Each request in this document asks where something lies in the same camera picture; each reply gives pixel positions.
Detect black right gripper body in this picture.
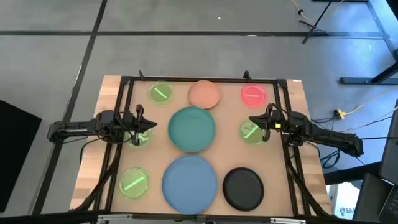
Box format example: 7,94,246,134
262,103,284,142

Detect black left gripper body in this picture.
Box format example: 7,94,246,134
124,104,145,147

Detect small green translucent plate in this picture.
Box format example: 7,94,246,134
119,167,150,200
238,119,268,146
124,126,154,149
148,81,174,105

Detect small red translucent plate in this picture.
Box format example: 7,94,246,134
240,83,269,109

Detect large teal plastic plate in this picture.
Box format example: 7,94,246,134
167,106,217,153

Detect orange plastic plate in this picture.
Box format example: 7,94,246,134
188,80,221,110

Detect black plastic plate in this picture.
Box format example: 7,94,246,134
222,167,265,212

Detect large blue plastic plate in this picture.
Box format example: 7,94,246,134
161,155,219,215

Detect brown table mat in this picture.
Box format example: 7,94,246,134
111,80,295,217

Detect black desk foot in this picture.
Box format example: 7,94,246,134
323,161,382,186

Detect black tripod stand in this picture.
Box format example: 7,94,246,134
298,0,343,45

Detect white cardboard box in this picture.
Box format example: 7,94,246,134
326,182,357,220

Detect dark laptop computer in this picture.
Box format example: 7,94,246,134
353,99,398,224

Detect black metal bar silver brackets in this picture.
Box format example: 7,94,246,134
0,210,377,224

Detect black metal table frame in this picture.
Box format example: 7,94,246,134
73,70,332,218

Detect pale yellow extension cable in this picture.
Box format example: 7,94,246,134
343,85,398,116

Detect yellow floor cable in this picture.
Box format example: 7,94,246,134
289,0,318,23

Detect black desk frame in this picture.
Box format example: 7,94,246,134
312,0,398,86

